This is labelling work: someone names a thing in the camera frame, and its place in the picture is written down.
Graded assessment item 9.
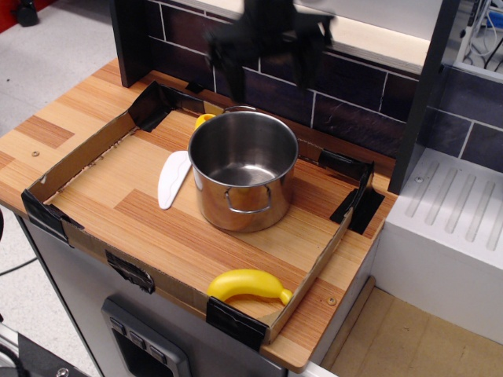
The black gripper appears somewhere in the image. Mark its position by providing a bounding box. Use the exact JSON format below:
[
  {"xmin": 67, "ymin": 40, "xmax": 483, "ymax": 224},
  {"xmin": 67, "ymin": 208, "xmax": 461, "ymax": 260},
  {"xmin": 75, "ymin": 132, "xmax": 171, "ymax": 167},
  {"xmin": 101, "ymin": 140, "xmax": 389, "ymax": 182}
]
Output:
[{"xmin": 205, "ymin": 1, "xmax": 334, "ymax": 101}]

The stainless steel pot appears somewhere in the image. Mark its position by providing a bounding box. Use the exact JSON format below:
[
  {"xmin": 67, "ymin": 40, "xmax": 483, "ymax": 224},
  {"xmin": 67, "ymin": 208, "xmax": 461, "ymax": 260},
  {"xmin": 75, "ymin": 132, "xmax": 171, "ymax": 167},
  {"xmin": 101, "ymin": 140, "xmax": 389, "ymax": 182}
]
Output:
[{"xmin": 188, "ymin": 111, "xmax": 299, "ymax": 232}]

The cardboard fence with black tape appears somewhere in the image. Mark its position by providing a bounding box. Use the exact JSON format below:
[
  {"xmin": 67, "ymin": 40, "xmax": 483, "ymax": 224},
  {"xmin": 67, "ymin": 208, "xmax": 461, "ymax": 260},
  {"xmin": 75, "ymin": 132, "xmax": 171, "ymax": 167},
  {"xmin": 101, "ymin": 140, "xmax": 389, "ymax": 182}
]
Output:
[{"xmin": 21, "ymin": 83, "xmax": 391, "ymax": 364}]

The yellow toy banana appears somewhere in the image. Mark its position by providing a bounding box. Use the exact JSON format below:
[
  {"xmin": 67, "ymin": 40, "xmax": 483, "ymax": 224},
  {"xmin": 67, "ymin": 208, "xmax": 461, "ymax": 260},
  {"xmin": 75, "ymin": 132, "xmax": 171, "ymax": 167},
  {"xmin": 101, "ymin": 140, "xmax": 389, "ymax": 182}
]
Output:
[{"xmin": 207, "ymin": 269, "xmax": 293, "ymax": 306}]

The white drainboard sink unit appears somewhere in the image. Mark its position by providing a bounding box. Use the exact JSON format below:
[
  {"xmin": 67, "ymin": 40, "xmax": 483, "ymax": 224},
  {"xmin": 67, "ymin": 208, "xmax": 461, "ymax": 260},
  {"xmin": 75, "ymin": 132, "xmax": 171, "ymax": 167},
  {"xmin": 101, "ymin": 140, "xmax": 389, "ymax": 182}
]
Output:
[{"xmin": 372, "ymin": 148, "xmax": 502, "ymax": 342}]

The grey oven control panel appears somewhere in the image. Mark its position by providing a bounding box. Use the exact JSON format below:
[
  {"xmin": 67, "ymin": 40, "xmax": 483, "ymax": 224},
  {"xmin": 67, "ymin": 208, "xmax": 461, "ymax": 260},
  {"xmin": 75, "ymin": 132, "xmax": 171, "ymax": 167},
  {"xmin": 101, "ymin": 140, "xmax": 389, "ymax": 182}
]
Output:
[{"xmin": 101, "ymin": 298, "xmax": 192, "ymax": 376}]

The dark left shelf post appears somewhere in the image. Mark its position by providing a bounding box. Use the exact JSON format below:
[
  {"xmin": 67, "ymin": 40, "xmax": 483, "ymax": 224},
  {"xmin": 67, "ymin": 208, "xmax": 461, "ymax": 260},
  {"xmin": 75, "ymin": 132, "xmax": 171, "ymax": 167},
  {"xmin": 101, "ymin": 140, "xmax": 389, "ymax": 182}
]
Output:
[{"xmin": 109, "ymin": 0, "xmax": 152, "ymax": 88}]

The dark shelf post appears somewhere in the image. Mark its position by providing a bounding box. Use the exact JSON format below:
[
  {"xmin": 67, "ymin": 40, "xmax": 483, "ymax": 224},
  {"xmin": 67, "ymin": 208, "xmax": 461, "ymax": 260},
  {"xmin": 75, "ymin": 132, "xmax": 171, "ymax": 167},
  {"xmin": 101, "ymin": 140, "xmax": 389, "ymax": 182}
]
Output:
[
  {"xmin": 109, "ymin": 0, "xmax": 152, "ymax": 88},
  {"xmin": 388, "ymin": 1, "xmax": 464, "ymax": 194}
]

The dark right shelf post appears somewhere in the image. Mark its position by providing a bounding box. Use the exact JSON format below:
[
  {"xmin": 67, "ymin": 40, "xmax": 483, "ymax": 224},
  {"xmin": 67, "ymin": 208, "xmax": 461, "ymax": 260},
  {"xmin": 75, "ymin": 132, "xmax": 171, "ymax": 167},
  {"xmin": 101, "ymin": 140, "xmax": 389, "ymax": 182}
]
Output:
[{"xmin": 388, "ymin": 1, "xmax": 464, "ymax": 194}]

